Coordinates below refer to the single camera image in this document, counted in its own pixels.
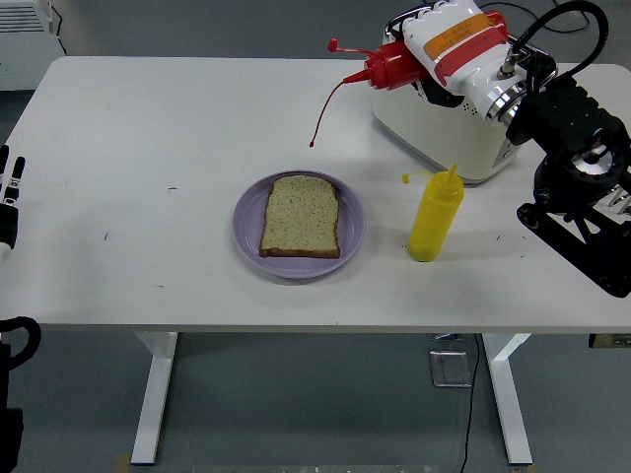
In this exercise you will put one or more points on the white appliance with grille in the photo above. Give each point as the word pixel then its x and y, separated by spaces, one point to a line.
pixel 24 44

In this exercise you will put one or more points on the table control panel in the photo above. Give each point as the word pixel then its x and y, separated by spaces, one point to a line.
pixel 609 340

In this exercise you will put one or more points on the cream and chrome toaster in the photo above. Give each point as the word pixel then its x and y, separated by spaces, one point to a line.
pixel 434 133

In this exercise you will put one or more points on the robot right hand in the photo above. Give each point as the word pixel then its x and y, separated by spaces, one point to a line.
pixel 458 49

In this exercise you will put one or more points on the yellow squeeze bottle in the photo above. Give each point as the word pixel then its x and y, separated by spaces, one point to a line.
pixel 436 217

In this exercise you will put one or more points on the purple plate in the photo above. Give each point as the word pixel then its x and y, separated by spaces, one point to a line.
pixel 350 222

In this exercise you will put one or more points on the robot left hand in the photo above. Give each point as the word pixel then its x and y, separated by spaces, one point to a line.
pixel 7 222

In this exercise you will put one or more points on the thin red sauce stream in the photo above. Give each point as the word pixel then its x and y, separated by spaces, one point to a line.
pixel 325 106

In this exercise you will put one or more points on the red squeeze bottle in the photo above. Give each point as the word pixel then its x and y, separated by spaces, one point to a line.
pixel 392 66

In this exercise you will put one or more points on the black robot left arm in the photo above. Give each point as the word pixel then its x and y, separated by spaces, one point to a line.
pixel 7 394

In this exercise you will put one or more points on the white table leg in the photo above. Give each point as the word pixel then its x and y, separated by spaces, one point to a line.
pixel 510 394
pixel 153 394

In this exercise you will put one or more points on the metal floor plate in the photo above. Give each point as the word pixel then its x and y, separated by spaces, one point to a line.
pixel 450 369

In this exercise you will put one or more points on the slice of bread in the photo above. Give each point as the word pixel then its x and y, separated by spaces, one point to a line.
pixel 301 217

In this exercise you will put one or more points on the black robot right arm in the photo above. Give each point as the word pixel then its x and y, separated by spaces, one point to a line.
pixel 567 128

